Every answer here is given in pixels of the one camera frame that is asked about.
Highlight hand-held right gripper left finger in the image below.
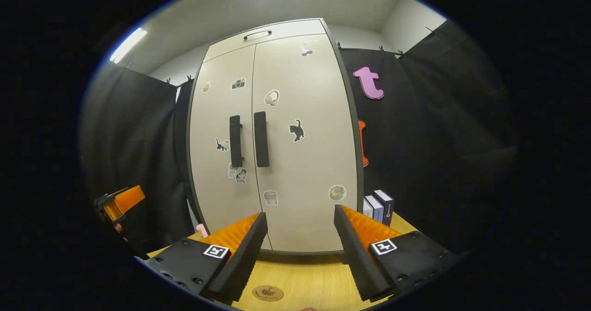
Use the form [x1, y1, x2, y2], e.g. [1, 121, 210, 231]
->
[145, 212, 269, 305]

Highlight white wooden cabinet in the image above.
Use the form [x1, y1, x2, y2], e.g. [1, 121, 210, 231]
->
[186, 18, 365, 256]

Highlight black door handle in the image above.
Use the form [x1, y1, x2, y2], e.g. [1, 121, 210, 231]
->
[253, 111, 270, 168]
[229, 115, 244, 168]

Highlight ceiling light panel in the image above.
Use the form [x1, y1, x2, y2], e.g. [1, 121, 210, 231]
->
[109, 27, 148, 64]

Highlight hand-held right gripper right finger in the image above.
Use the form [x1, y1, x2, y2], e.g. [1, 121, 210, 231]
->
[333, 204, 460, 302]

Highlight camera sticker cabinet door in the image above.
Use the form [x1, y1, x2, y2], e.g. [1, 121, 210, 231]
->
[188, 45, 273, 251]

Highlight round wooden coaster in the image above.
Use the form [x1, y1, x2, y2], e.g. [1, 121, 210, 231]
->
[252, 285, 284, 302]

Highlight headphone sticker cabinet door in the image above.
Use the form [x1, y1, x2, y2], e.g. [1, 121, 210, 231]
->
[252, 33, 358, 252]

